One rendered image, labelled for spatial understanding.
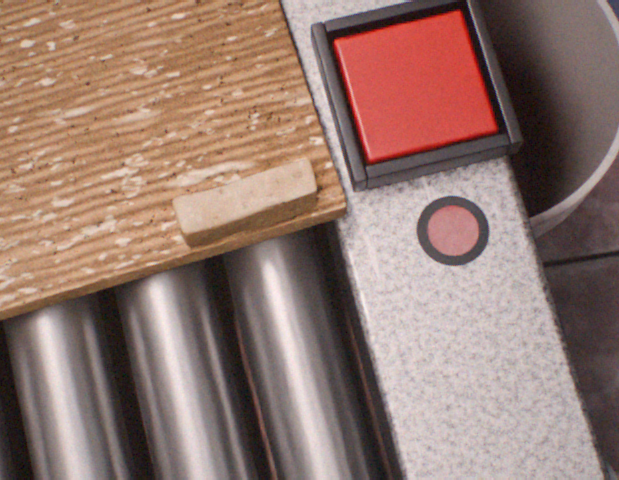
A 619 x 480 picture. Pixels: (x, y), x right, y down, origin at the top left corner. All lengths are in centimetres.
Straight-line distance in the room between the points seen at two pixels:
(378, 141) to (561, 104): 84
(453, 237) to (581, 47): 75
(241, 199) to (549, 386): 15
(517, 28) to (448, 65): 80
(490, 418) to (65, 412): 18
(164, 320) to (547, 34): 85
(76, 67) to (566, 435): 26
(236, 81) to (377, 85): 6
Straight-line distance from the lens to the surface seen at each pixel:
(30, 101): 57
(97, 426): 55
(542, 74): 140
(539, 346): 56
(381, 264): 56
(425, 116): 57
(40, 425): 55
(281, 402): 54
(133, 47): 57
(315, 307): 55
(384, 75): 57
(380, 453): 59
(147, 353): 55
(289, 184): 52
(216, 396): 55
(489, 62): 58
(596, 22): 125
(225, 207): 51
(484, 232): 57
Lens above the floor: 146
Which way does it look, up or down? 75 degrees down
